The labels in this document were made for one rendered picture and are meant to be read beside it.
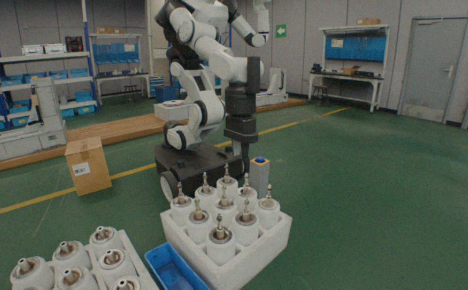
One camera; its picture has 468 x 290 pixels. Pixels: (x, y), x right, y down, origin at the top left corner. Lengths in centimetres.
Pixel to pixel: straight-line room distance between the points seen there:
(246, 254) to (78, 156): 117
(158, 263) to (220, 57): 77
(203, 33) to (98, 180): 118
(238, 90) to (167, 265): 73
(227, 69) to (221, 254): 53
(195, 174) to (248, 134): 65
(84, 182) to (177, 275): 94
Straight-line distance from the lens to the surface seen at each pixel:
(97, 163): 149
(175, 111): 274
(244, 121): 55
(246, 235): 71
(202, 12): 104
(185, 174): 113
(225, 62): 53
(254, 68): 52
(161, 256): 88
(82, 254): 77
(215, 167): 122
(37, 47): 521
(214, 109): 107
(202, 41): 69
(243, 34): 130
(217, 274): 66
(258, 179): 98
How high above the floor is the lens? 73
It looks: 21 degrees down
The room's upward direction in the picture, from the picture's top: straight up
